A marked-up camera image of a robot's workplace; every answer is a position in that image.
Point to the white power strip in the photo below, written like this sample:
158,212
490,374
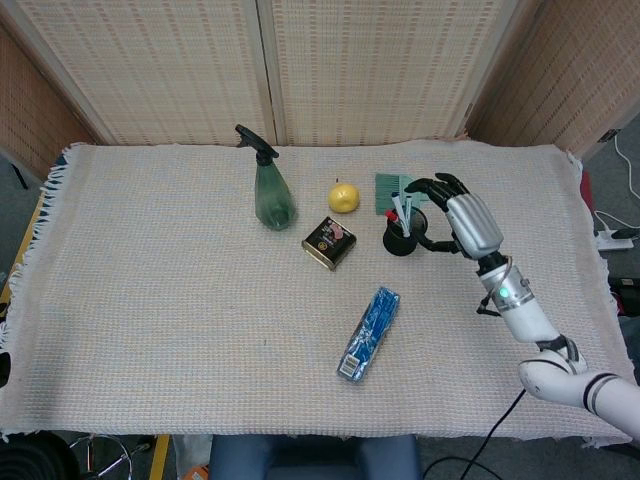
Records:
612,243

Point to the blue padded chair seat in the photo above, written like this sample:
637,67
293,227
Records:
315,457

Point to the yellow round fruit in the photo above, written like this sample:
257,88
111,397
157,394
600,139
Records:
344,197

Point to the black pen cup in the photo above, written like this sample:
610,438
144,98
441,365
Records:
397,246

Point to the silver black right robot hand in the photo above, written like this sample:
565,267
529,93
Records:
475,225

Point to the metal screen hinge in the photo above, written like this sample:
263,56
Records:
468,109

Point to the chrome stool base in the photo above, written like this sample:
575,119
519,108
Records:
107,450

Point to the blue white marker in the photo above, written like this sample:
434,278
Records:
398,207

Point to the green plastic spray bottle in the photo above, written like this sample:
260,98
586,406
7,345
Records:
272,200

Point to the orange object under table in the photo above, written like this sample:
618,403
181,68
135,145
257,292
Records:
196,473

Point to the black luncheon meat tin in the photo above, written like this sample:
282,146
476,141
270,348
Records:
329,242

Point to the teal small hand brush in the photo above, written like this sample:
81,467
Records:
387,187

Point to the woven bamboo screen panel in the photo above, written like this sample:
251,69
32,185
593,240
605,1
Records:
565,75
30,120
375,75
150,75

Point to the black box on floor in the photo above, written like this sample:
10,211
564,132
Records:
625,290

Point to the black round stool seat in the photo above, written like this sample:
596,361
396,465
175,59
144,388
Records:
30,460

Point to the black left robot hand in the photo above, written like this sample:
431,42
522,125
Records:
4,370

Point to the beige woven tablecloth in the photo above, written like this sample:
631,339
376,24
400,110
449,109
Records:
175,300

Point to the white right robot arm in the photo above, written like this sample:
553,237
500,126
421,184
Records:
530,320

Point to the red marker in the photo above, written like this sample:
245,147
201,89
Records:
391,216

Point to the blue rectangular carton box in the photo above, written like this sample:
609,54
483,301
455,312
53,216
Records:
372,330

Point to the red object behind table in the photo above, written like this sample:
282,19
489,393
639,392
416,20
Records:
586,190

